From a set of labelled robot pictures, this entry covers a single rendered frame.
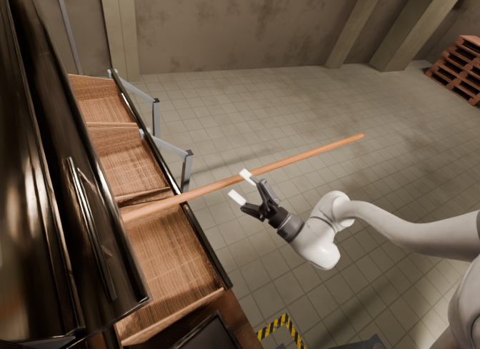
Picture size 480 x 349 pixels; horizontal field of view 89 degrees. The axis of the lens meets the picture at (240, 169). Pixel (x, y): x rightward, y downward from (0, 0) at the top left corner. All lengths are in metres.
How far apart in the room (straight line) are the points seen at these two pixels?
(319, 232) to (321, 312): 1.45
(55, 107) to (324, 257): 0.92
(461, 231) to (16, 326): 0.67
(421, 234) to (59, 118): 0.93
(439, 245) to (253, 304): 1.61
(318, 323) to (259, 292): 0.49
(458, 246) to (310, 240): 0.39
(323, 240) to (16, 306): 0.73
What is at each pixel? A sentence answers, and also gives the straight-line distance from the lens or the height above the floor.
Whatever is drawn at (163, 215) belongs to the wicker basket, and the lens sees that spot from 1.54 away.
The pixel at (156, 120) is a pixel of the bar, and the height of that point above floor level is 0.80.
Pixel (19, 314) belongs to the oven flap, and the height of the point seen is 1.54.
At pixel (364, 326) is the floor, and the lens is 2.43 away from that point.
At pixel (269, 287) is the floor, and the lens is 2.13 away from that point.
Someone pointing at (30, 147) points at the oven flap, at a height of 1.47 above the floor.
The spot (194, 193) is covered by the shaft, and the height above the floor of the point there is 1.21.
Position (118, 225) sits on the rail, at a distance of 0.57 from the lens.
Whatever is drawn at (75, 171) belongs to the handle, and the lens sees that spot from 0.63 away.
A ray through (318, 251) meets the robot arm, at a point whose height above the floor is 1.26.
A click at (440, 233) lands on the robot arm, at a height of 1.60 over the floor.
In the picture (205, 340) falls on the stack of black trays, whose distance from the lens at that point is 1.15.
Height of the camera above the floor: 1.93
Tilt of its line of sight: 47 degrees down
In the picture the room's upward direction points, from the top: 20 degrees clockwise
